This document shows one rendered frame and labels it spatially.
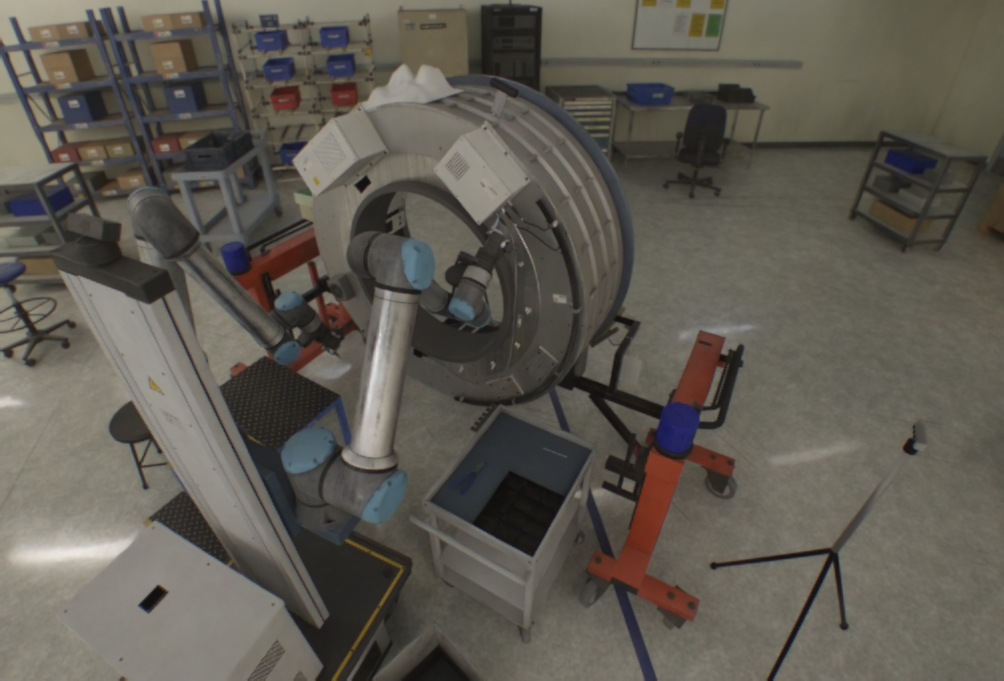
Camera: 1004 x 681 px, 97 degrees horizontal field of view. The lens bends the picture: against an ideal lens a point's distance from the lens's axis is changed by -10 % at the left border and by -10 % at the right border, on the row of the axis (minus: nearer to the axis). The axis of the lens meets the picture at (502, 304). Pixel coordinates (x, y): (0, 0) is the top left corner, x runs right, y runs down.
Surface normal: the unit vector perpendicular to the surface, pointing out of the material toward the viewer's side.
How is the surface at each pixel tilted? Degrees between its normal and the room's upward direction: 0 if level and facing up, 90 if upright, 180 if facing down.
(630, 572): 0
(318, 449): 5
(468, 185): 90
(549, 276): 90
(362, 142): 55
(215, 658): 0
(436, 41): 90
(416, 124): 90
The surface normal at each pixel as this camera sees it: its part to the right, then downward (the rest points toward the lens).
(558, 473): 0.00, -0.83
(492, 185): -0.51, 0.49
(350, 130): 0.71, -0.24
